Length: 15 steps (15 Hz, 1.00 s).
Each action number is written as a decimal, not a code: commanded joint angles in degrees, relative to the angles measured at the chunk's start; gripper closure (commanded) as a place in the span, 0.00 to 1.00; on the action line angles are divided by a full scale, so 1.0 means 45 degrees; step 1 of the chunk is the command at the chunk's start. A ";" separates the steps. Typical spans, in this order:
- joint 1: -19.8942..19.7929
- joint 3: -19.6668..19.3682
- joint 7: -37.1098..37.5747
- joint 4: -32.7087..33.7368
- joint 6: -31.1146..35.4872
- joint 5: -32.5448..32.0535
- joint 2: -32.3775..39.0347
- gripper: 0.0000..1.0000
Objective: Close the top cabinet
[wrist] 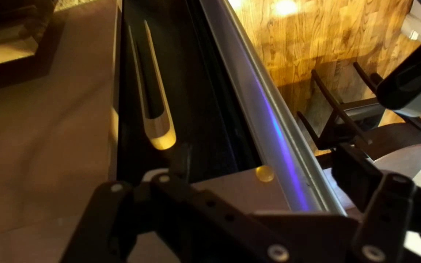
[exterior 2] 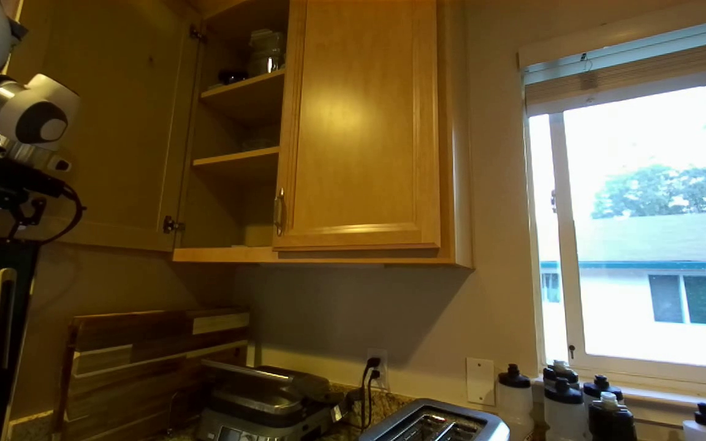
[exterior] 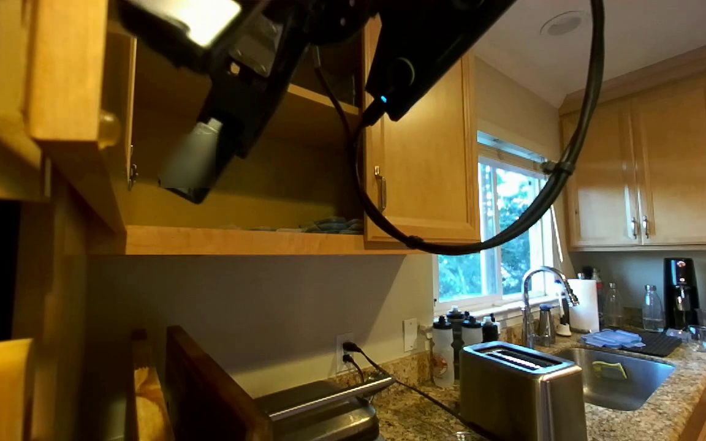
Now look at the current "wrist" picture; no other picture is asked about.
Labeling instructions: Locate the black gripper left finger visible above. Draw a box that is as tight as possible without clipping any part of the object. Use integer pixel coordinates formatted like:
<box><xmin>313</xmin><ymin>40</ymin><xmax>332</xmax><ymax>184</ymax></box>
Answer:
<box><xmin>170</xmin><ymin>143</ymin><xmax>192</xmax><ymax>181</ymax></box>

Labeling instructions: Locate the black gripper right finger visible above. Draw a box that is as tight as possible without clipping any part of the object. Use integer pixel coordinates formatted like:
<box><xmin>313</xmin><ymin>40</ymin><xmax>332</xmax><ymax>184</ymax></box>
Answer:
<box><xmin>332</xmin><ymin>143</ymin><xmax>383</xmax><ymax>211</ymax></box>

